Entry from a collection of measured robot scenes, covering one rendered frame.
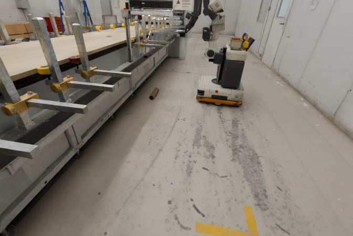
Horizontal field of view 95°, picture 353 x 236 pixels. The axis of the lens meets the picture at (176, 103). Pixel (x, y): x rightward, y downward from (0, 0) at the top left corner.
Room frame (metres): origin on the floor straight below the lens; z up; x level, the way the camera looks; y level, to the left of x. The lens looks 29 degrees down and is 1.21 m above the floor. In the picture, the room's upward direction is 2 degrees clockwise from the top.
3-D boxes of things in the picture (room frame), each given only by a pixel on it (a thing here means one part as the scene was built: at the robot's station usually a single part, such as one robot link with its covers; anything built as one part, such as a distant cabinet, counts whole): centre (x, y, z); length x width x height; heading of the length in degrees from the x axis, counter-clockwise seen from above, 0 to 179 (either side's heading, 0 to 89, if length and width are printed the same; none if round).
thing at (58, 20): (8.81, 6.22, 0.41); 0.76 x 0.48 x 0.81; 179
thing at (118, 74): (1.14, 0.55, 0.80); 0.43 x 0.03 x 0.04; 82
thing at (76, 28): (1.11, 0.65, 0.89); 0.04 x 0.04 x 0.48; 82
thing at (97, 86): (0.89, 0.59, 0.81); 0.43 x 0.03 x 0.04; 82
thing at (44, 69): (0.92, 0.78, 0.85); 0.08 x 0.08 x 0.11
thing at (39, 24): (0.86, 0.68, 0.93); 0.04 x 0.04 x 0.48; 82
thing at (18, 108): (0.64, 0.72, 0.82); 0.14 x 0.06 x 0.05; 172
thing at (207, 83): (2.43, -0.68, 0.16); 0.67 x 0.64 x 0.25; 79
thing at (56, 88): (0.89, 0.68, 0.81); 0.14 x 0.06 x 0.05; 172
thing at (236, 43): (2.41, -0.79, 0.87); 0.23 x 0.15 x 0.11; 169
